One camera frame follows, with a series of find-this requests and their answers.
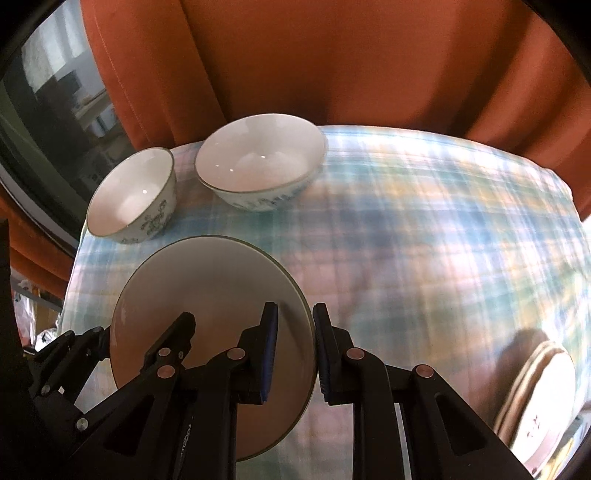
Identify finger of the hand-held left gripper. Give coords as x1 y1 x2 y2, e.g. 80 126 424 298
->
55 327 112 370
143 312 197 370

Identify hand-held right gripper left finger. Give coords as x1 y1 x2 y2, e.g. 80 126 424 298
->
65 302 280 480

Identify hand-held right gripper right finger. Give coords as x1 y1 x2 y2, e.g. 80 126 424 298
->
313 303 532 480

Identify white bowl grey flowers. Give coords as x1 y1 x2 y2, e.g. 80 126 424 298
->
111 236 320 463

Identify white bowl blue leaf flower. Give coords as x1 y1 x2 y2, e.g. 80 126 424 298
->
87 147 177 245

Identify white bowl dense blue pattern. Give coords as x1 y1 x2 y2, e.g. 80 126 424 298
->
194 114 327 212

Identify small red pattern plate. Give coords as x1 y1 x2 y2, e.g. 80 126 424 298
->
505 353 578 476

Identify orange curtain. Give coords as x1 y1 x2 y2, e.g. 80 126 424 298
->
0 182 86 301
81 0 591 220

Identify pastel plaid tablecloth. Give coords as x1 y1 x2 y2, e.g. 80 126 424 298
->
58 124 587 480

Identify dark glass window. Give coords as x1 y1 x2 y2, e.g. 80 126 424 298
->
0 9 139 247

